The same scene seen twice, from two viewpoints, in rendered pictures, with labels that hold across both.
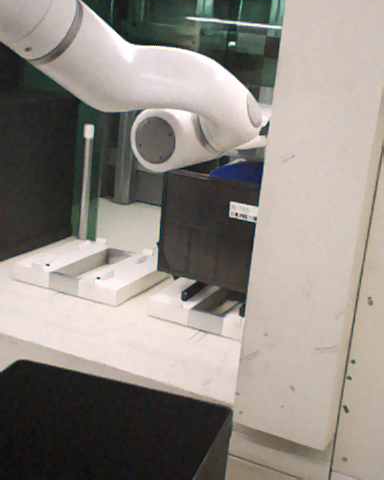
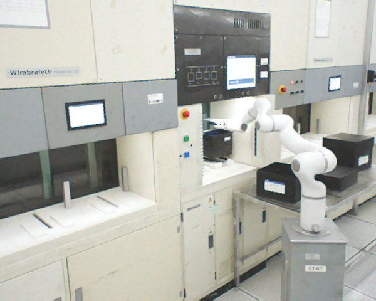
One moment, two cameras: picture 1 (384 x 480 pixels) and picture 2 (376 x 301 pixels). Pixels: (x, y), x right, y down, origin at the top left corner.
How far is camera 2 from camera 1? 252 cm
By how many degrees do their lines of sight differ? 62
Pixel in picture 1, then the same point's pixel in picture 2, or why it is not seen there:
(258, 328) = (265, 150)
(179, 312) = (220, 165)
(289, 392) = (269, 158)
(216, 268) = (222, 152)
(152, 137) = (244, 126)
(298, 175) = not seen: hidden behind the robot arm
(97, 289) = (205, 168)
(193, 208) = (218, 142)
